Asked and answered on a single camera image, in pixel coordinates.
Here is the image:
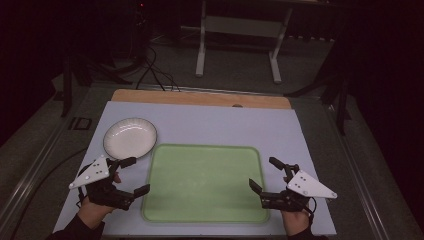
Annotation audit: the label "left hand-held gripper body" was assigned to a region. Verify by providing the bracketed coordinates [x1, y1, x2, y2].
[68, 154, 136, 212]

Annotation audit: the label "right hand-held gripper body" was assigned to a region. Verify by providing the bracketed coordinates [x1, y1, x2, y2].
[259, 162, 339, 214]

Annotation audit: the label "person's left hand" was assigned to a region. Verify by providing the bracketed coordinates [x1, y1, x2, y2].
[77, 172, 123, 231]

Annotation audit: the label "person's right hand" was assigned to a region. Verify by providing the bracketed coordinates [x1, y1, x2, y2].
[280, 209, 314, 238]

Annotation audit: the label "white round plate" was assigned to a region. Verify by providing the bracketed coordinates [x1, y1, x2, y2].
[102, 117, 158, 161]

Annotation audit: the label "green tray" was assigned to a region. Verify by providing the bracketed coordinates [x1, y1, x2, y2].
[141, 143, 271, 225]

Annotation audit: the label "black square floor plate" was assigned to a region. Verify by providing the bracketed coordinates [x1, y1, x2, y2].
[67, 116, 93, 131]

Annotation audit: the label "pale table mat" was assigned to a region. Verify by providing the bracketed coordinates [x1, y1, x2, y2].
[52, 100, 338, 237]

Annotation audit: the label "black stand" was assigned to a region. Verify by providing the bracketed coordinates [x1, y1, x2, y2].
[284, 31, 353, 137]

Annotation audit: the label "black equipment tower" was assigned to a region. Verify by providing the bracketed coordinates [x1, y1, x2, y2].
[131, 0, 153, 66]

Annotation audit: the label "black floor cable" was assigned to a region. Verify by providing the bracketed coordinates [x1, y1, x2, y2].
[9, 147, 88, 240]

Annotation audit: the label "metal floor rail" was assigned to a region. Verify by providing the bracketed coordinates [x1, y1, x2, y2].
[0, 84, 94, 231]
[321, 99, 392, 240]

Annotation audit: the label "black floor cables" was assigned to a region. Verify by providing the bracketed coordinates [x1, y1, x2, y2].
[135, 45, 182, 93]

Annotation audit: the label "white metal table frame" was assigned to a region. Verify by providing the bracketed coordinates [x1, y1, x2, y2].
[195, 0, 294, 85]

